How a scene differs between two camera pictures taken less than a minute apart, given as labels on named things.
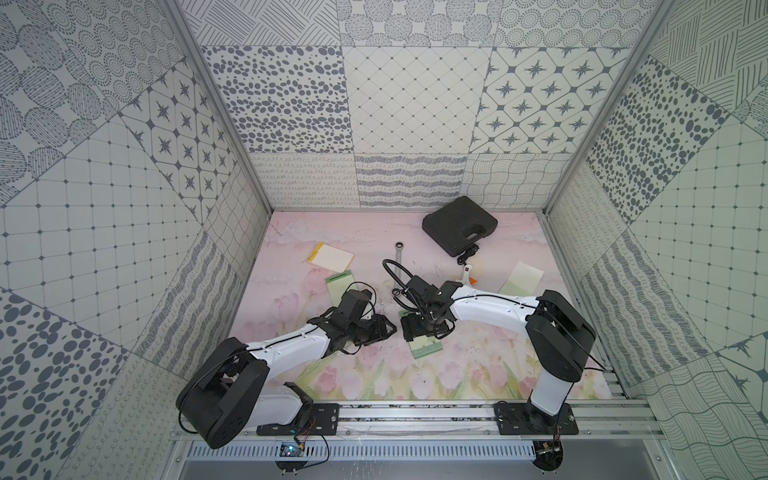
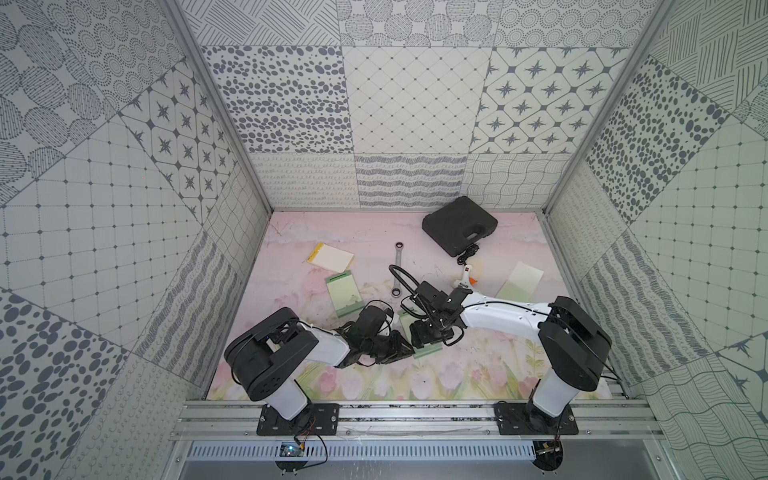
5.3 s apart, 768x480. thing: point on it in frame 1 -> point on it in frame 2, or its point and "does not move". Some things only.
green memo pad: [422, 346] does not move
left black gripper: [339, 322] -> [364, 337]
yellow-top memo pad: [331, 257] does not move
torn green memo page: [523, 281] does not move
